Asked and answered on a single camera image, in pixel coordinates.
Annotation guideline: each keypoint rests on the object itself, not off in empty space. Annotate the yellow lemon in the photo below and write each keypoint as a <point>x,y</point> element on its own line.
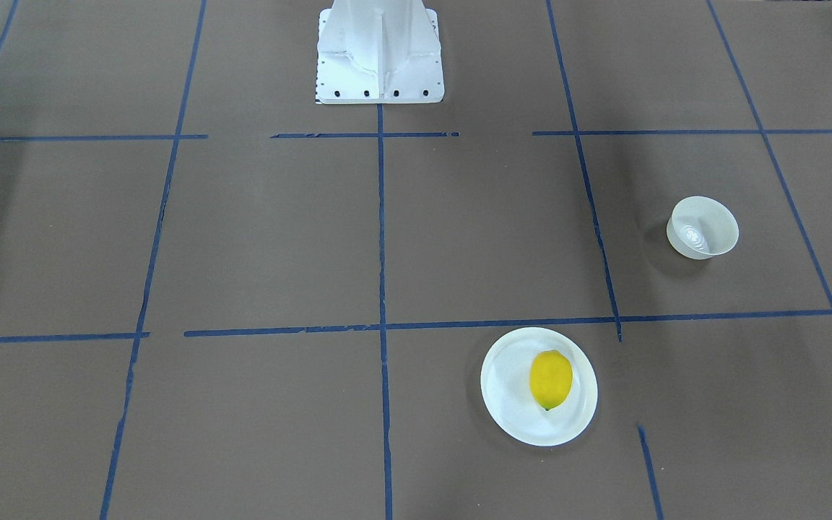
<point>551,376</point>

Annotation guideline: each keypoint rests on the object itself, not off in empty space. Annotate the white pedestal mount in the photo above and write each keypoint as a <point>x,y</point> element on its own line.
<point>378,52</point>

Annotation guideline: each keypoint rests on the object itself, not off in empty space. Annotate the white round plate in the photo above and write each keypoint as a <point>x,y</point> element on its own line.
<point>506,394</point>

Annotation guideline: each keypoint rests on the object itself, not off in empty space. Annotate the white bowl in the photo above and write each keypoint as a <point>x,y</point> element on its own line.
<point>701,228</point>

